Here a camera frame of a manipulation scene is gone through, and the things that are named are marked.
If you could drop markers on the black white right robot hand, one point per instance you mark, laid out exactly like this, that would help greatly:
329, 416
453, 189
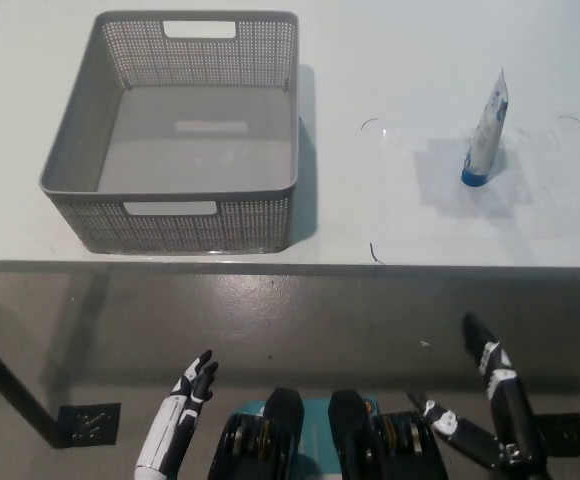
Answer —
512, 405

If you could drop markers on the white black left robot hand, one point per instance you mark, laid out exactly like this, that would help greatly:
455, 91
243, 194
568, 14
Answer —
167, 425

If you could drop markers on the white blue shampoo tube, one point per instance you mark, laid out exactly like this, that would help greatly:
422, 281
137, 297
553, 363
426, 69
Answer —
487, 130

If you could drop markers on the black floor plate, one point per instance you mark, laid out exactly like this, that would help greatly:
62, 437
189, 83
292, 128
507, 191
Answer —
562, 432
90, 422

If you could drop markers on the black table leg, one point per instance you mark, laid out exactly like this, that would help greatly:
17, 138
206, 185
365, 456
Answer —
15, 385

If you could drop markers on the grey perforated plastic basket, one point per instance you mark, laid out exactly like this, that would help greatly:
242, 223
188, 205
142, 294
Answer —
170, 225

